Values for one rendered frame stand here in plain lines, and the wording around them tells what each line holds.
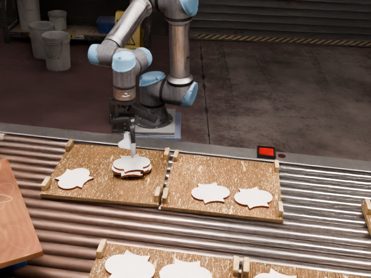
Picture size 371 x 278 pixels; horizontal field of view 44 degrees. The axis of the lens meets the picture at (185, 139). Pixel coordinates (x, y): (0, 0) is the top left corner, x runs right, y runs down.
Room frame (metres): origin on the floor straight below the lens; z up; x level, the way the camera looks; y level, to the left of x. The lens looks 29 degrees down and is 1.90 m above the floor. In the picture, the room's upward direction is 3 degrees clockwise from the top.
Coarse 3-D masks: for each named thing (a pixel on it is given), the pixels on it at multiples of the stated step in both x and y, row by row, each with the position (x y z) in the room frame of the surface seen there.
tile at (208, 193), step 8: (200, 184) 1.37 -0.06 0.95; (208, 184) 1.37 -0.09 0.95; (216, 184) 1.38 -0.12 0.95; (192, 192) 1.32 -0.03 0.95; (200, 192) 1.32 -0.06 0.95; (208, 192) 1.33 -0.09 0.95; (216, 192) 1.33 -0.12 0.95; (224, 192) 1.33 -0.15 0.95; (200, 200) 1.28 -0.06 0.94; (208, 200) 1.28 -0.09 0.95; (216, 200) 1.28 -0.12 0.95
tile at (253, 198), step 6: (240, 192) 1.34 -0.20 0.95; (246, 192) 1.34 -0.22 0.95; (252, 192) 1.34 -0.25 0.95; (258, 192) 1.34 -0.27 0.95; (264, 192) 1.35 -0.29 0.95; (234, 198) 1.30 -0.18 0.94; (240, 198) 1.30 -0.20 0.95; (246, 198) 1.30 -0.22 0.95; (252, 198) 1.31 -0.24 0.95; (258, 198) 1.31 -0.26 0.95; (264, 198) 1.31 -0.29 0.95; (270, 198) 1.31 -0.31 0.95; (240, 204) 1.27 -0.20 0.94; (246, 204) 1.27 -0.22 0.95; (252, 204) 1.27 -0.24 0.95; (258, 204) 1.27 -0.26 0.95; (264, 204) 1.27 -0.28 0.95
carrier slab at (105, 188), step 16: (80, 144) 1.62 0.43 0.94; (64, 160) 1.50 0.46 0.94; (80, 160) 1.50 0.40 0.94; (96, 160) 1.51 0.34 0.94; (112, 160) 1.52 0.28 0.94; (160, 160) 1.54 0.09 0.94; (96, 176) 1.40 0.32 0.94; (112, 176) 1.41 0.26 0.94; (144, 176) 1.42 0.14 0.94; (160, 176) 1.42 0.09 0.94; (48, 192) 1.29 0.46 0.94; (64, 192) 1.29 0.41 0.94; (80, 192) 1.30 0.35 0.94; (96, 192) 1.30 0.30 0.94; (112, 192) 1.31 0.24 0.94; (128, 192) 1.31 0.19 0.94; (144, 192) 1.32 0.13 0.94; (160, 192) 1.33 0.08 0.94
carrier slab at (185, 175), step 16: (192, 160) 1.55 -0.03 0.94; (208, 160) 1.55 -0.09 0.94; (224, 160) 1.56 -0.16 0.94; (240, 160) 1.57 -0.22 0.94; (176, 176) 1.43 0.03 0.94; (192, 176) 1.44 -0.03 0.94; (208, 176) 1.44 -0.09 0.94; (224, 176) 1.45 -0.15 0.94; (240, 176) 1.45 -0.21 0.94; (256, 176) 1.46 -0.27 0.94; (272, 176) 1.47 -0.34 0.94; (176, 192) 1.33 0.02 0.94; (272, 192) 1.36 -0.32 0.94; (176, 208) 1.24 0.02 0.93; (192, 208) 1.24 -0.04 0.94; (208, 208) 1.25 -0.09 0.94; (224, 208) 1.25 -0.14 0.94; (240, 208) 1.26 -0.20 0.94; (256, 208) 1.26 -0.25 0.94; (272, 208) 1.27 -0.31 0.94
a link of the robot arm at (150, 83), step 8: (152, 72) 1.99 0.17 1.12; (160, 72) 1.98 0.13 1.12; (144, 80) 1.92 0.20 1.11; (152, 80) 1.91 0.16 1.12; (160, 80) 1.92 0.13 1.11; (144, 88) 1.91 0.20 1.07; (152, 88) 1.90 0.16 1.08; (160, 88) 1.89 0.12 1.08; (144, 96) 1.92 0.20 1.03; (152, 96) 1.90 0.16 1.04; (160, 96) 1.89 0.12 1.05; (144, 104) 1.92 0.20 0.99; (152, 104) 1.91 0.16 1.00; (160, 104) 1.92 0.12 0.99
